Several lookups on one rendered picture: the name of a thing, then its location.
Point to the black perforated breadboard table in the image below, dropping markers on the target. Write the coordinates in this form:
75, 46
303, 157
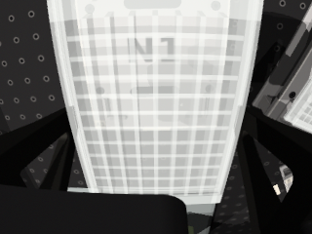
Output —
30, 90

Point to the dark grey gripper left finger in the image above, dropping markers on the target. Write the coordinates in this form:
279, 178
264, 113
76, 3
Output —
21, 146

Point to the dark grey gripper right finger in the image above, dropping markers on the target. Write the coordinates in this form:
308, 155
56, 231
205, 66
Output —
291, 146

